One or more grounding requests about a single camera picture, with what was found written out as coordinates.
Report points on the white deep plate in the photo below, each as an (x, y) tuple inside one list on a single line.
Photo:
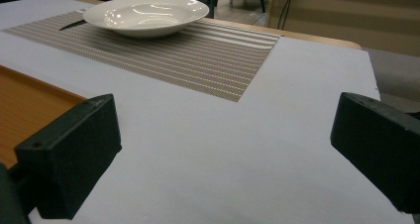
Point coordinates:
[(145, 16)]

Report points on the white table cover sheet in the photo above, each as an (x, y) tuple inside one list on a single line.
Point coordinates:
[(211, 144)]

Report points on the orange wooden tray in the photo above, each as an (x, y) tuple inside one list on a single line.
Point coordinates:
[(26, 111)]

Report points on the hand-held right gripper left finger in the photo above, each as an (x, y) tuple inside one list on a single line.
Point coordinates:
[(71, 158)]

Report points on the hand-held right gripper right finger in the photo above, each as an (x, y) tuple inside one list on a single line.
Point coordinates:
[(379, 144)]

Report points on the striped woven placemat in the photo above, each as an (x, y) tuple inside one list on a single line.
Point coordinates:
[(171, 55)]

